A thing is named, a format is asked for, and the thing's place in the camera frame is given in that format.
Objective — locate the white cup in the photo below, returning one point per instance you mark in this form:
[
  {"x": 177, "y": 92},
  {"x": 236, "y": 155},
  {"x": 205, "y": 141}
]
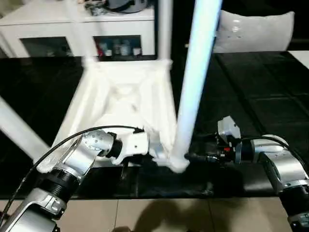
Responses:
[
  {"x": 136, "y": 51},
  {"x": 108, "y": 52}
]

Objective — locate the white plastic table top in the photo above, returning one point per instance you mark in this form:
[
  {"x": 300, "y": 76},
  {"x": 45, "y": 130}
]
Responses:
[{"x": 125, "y": 77}]

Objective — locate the black cabinet with orange label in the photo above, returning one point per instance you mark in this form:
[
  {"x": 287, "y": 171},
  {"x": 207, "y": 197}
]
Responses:
[{"x": 178, "y": 24}]

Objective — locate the white flat board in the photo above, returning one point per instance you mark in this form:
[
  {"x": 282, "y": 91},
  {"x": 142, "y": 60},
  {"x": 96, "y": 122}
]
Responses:
[{"x": 301, "y": 56}]

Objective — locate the black work surface mat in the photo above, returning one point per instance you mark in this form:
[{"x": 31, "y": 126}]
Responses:
[{"x": 265, "y": 96}]

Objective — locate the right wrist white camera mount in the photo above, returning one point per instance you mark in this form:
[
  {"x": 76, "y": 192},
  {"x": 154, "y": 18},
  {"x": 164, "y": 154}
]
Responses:
[{"x": 227, "y": 125}]

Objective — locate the red bottle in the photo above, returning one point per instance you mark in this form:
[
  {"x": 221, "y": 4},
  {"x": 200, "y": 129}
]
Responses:
[{"x": 99, "y": 49}]

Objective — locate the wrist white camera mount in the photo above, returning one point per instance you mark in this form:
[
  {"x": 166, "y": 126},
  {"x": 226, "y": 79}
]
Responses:
[
  {"x": 135, "y": 145},
  {"x": 227, "y": 125}
]

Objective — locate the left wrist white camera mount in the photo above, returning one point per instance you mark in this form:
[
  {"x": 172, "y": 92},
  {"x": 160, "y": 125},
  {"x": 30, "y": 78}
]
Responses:
[{"x": 135, "y": 145}]

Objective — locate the white sideboard with glass doors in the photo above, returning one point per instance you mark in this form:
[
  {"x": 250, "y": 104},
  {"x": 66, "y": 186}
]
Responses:
[{"x": 36, "y": 26}]

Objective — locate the grey pillow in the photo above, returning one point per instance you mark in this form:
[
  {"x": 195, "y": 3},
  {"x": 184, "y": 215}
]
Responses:
[{"x": 260, "y": 31}]

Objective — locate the black tangled item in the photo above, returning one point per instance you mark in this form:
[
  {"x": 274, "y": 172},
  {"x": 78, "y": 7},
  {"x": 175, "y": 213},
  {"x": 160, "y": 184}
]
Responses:
[{"x": 94, "y": 7}]

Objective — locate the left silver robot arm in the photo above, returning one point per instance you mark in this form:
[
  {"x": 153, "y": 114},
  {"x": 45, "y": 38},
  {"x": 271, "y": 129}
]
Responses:
[{"x": 79, "y": 157}]

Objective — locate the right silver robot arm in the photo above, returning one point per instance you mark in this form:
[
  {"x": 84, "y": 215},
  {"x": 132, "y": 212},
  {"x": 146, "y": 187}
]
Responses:
[{"x": 285, "y": 166}]

